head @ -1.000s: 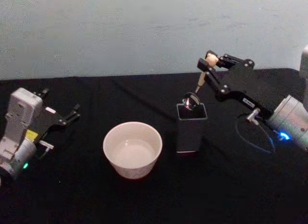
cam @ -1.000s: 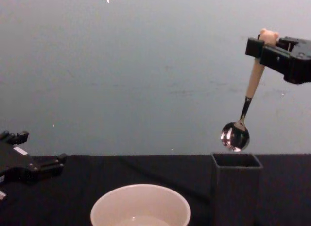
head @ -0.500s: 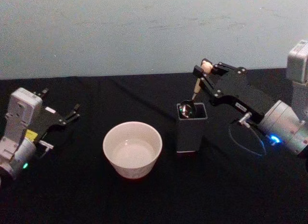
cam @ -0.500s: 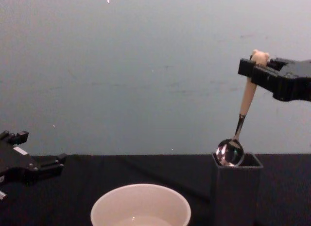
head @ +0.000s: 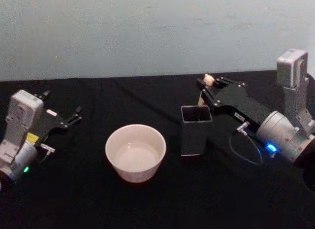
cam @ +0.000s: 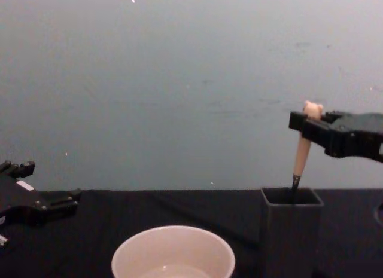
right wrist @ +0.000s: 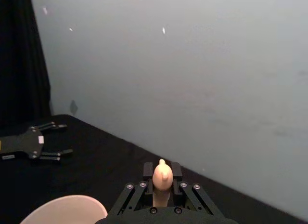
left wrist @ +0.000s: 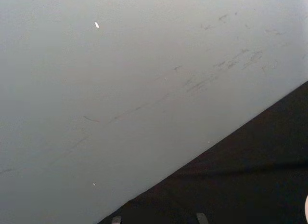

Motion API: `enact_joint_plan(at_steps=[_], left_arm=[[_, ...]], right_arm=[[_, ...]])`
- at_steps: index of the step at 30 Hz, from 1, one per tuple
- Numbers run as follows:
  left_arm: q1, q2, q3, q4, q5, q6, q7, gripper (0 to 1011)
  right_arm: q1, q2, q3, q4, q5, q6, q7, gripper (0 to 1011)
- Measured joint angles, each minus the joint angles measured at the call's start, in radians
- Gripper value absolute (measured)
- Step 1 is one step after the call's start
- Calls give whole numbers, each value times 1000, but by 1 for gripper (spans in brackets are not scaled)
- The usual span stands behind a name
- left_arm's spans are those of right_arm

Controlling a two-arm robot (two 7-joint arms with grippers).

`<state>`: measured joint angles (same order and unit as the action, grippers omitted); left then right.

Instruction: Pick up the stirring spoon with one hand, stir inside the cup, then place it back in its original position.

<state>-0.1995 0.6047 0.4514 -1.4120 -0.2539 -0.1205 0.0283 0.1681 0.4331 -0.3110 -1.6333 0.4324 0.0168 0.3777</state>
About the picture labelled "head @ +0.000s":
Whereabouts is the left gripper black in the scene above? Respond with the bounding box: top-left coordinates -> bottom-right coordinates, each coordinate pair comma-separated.
26,90 -> 83,148

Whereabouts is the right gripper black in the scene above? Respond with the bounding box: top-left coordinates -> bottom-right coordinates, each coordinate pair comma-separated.
196,76 -> 272,131

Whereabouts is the pale wooden spoon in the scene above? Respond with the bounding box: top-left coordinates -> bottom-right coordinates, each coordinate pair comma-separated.
197,73 -> 214,107

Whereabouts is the black square utensil holder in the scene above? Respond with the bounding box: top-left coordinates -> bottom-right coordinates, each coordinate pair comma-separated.
180,105 -> 213,164

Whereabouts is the white ceramic bowl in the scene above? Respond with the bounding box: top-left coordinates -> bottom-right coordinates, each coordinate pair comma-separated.
105,124 -> 167,184

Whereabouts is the black table cloth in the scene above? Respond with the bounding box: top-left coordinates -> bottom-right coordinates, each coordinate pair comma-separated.
0,68 -> 315,229

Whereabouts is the thin dark wrist cable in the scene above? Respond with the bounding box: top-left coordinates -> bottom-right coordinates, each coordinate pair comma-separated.
228,122 -> 264,165
36,143 -> 57,164

